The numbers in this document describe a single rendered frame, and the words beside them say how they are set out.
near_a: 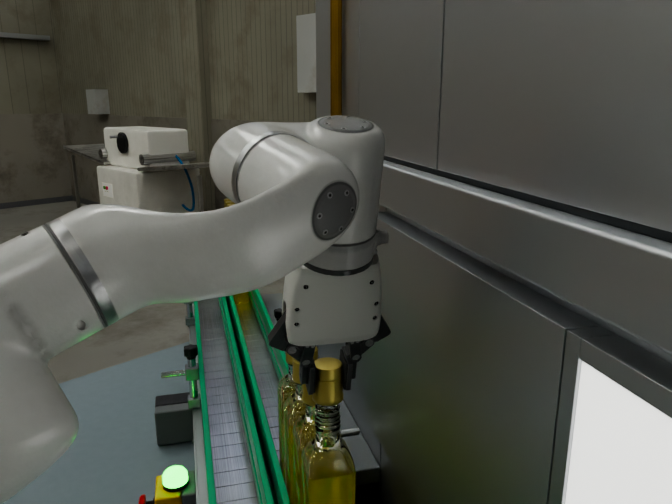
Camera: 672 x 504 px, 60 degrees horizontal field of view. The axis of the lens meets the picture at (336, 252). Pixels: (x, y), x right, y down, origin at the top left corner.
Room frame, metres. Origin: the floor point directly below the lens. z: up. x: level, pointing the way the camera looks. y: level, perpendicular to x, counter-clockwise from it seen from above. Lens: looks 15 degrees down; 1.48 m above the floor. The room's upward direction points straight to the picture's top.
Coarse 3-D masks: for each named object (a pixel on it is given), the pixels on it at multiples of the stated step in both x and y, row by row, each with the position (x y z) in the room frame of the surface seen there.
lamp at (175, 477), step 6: (168, 468) 0.89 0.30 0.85; (174, 468) 0.88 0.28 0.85; (180, 468) 0.88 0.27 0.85; (168, 474) 0.87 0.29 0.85; (174, 474) 0.87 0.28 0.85; (180, 474) 0.87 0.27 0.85; (186, 474) 0.88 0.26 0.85; (168, 480) 0.86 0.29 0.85; (174, 480) 0.86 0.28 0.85; (180, 480) 0.87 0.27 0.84; (186, 480) 0.88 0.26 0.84; (168, 486) 0.86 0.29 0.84; (174, 486) 0.86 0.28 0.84; (180, 486) 0.86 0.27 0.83; (186, 486) 0.87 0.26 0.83
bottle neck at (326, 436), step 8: (320, 408) 0.59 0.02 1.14; (328, 408) 0.61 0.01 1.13; (336, 408) 0.59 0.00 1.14; (320, 416) 0.58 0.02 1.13; (328, 416) 0.58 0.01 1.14; (336, 416) 0.59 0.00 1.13; (320, 424) 0.58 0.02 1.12; (328, 424) 0.58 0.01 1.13; (336, 424) 0.59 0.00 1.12; (320, 432) 0.58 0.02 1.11; (328, 432) 0.58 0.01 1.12; (336, 432) 0.59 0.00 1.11; (320, 440) 0.58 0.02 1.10; (328, 440) 0.58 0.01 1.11; (336, 440) 0.59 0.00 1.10; (328, 448) 0.58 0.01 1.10
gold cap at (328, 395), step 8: (320, 360) 0.60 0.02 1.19; (328, 360) 0.60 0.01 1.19; (336, 360) 0.60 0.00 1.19; (320, 368) 0.58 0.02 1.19; (328, 368) 0.58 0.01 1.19; (336, 368) 0.58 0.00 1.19; (320, 376) 0.58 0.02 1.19; (328, 376) 0.58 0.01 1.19; (336, 376) 0.58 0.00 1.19; (320, 384) 0.58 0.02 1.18; (328, 384) 0.58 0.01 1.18; (336, 384) 0.58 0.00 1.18; (320, 392) 0.58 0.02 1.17; (328, 392) 0.58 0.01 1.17; (336, 392) 0.58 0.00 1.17; (320, 400) 0.58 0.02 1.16; (328, 400) 0.58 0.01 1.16; (336, 400) 0.58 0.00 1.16
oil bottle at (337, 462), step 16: (304, 448) 0.60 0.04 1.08; (320, 448) 0.58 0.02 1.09; (336, 448) 0.58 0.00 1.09; (304, 464) 0.59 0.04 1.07; (320, 464) 0.57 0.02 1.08; (336, 464) 0.57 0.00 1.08; (352, 464) 0.58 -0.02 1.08; (304, 480) 0.59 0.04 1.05; (320, 480) 0.57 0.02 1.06; (336, 480) 0.57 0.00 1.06; (352, 480) 0.57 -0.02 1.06; (304, 496) 0.59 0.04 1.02; (320, 496) 0.57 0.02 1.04; (336, 496) 0.57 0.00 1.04; (352, 496) 0.57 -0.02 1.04
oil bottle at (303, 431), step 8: (304, 416) 0.66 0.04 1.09; (296, 424) 0.65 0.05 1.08; (304, 424) 0.64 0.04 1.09; (312, 424) 0.64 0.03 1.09; (296, 432) 0.64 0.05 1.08; (304, 432) 0.63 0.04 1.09; (312, 432) 0.63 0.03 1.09; (296, 440) 0.64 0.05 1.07; (304, 440) 0.62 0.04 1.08; (296, 448) 0.64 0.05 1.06; (296, 456) 0.64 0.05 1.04; (296, 464) 0.64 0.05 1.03; (296, 472) 0.64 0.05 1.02; (296, 480) 0.64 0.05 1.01; (296, 488) 0.64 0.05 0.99; (296, 496) 0.65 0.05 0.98
